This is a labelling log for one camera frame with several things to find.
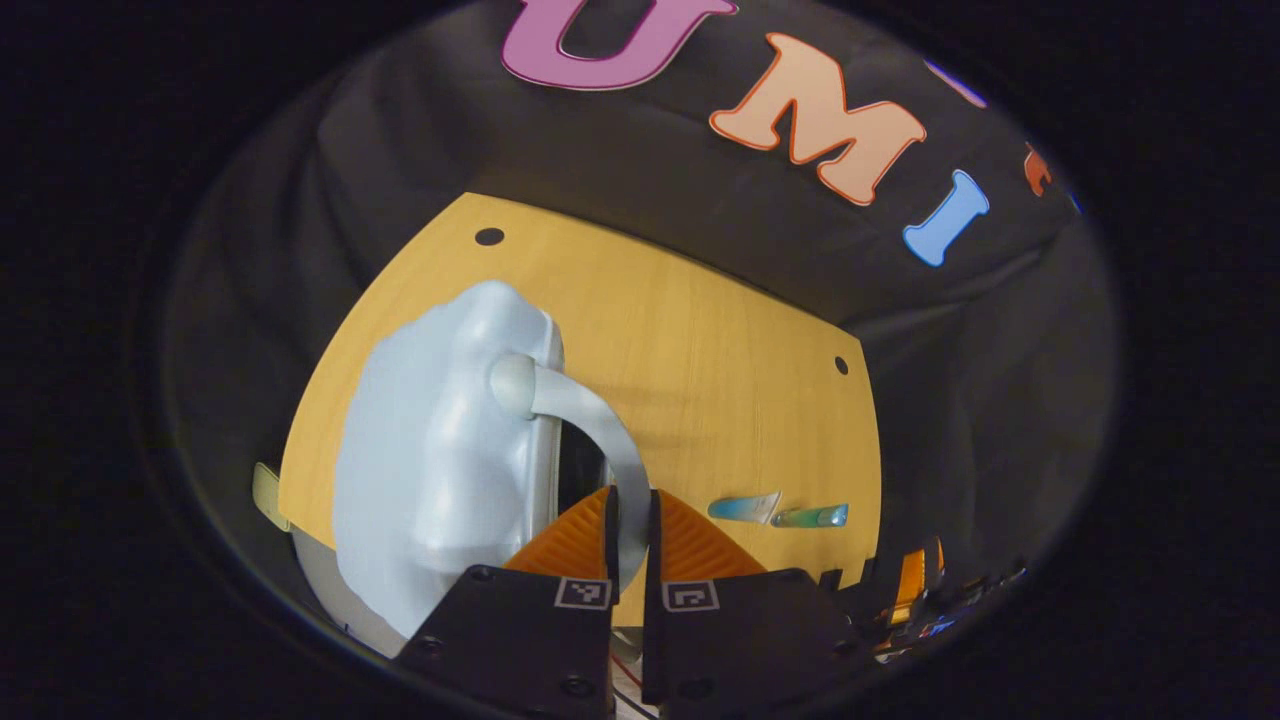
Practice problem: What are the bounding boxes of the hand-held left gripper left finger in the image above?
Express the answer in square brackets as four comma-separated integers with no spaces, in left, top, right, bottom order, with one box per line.
[393,485,619,716]

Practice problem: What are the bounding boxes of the blue green skin care bottle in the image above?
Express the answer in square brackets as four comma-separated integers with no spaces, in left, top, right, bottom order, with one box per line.
[770,503,850,530]

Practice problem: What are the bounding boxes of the blue skin care tube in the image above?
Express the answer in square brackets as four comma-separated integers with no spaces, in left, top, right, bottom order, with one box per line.
[708,491,782,527]

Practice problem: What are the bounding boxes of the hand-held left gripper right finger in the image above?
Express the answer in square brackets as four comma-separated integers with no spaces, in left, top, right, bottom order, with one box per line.
[640,488,881,716]

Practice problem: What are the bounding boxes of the light blue suitcase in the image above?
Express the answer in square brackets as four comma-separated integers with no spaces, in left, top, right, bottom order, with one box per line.
[332,280,653,641]

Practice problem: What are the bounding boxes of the red gripper cable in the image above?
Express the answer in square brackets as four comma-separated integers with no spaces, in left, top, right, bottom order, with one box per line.
[612,655,651,716]

